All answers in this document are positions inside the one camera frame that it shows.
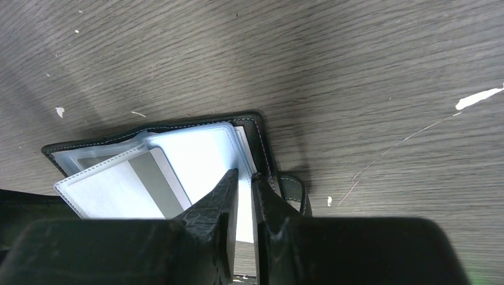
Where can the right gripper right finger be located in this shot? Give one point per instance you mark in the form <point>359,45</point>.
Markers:
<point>294,249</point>

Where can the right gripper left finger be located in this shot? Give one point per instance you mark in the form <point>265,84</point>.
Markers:
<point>195,247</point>

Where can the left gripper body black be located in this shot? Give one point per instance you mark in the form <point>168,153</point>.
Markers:
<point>19,209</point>

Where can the black leather card holder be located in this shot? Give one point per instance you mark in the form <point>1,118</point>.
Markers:
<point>99,182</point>

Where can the white credit card black stripe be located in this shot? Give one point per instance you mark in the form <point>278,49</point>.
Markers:
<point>160,181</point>

